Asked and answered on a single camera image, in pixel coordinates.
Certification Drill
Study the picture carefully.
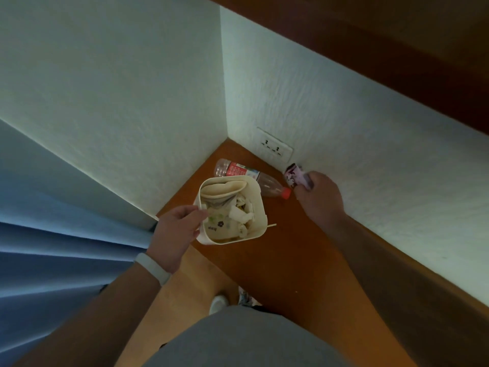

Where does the dark brown wooden cabinet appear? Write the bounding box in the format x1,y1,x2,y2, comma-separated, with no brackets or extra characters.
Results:
202,0,489,136

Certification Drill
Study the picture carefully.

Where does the beige paper bag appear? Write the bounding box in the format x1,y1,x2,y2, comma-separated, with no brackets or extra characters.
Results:
199,180,248,205

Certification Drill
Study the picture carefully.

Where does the blue curtain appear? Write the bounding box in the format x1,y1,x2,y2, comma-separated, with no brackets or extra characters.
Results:
0,118,158,367

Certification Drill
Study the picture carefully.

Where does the clear bottle with red label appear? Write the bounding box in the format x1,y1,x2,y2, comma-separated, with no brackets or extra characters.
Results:
213,158,293,199

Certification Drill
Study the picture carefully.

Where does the white wristband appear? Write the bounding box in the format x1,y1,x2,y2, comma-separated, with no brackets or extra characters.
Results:
134,252,172,286

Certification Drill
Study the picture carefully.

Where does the person's grey shirt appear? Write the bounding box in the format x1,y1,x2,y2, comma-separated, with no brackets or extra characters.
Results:
142,304,346,367

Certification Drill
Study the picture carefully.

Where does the person's right forearm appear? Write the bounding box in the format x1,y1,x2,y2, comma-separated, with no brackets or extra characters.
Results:
325,215,489,367

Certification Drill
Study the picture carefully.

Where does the pink printed packet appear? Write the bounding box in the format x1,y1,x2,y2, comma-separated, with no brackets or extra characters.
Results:
283,163,315,191

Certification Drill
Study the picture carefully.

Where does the person's white shoe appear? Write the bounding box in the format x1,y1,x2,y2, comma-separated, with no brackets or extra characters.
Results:
237,286,261,307
209,295,230,316

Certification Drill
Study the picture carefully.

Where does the crumpled white tissue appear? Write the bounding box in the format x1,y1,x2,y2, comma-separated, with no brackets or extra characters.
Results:
228,198,255,227

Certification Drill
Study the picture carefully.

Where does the person's left hand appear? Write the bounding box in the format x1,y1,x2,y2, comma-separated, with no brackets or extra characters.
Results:
146,205,209,274

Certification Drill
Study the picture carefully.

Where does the person's left forearm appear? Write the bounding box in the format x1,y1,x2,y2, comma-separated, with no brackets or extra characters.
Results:
13,261,162,367

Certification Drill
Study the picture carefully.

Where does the person's right hand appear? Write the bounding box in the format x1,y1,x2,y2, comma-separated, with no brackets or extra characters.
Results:
293,171,347,234

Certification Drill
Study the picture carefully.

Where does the white wall socket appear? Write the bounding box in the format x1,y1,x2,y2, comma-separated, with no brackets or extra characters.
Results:
255,127,294,165

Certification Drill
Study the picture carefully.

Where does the white flower print packet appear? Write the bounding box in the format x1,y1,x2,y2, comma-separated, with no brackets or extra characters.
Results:
202,215,249,242

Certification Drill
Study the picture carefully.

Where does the white plastic waste bin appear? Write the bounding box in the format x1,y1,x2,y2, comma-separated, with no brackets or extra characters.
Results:
193,174,268,246

